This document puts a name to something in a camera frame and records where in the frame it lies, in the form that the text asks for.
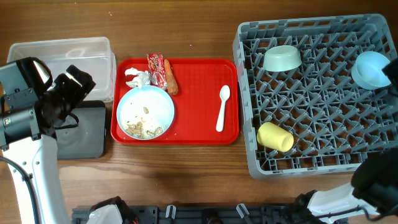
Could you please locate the white plastic spoon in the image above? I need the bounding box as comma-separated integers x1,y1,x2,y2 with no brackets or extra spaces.
216,85,231,132

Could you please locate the yellow cup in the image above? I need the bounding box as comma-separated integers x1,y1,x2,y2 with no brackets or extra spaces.
256,122,294,152

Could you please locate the green bowl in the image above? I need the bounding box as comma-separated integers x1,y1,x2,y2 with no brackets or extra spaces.
263,45,302,72

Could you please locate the light blue bowl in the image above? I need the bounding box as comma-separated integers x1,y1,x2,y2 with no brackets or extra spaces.
351,51,391,90

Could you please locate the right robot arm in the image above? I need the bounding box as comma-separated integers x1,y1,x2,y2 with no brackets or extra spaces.
288,147,397,223

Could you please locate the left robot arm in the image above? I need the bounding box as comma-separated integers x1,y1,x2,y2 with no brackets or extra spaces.
1,57,95,223

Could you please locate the grey dishwasher rack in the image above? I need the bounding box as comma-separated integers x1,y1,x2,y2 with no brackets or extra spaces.
233,14,397,180

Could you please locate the clear plastic bin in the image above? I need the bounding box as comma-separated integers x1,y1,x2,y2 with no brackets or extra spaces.
7,37,116,103

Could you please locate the black tray bin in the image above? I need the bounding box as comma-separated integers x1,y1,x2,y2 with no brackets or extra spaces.
55,100,106,160

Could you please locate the crumpled white tissue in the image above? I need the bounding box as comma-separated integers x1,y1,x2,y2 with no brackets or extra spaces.
124,67,150,88

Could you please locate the light blue plate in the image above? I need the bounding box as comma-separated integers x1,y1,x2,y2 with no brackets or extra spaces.
116,85,175,141

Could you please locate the red snack wrapper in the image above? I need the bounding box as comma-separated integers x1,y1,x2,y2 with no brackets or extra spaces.
147,54,167,90

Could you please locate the orange carrot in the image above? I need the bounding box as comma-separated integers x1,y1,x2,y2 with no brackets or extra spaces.
164,59,178,95

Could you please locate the red serving tray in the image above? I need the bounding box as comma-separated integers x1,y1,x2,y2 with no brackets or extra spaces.
110,58,239,145

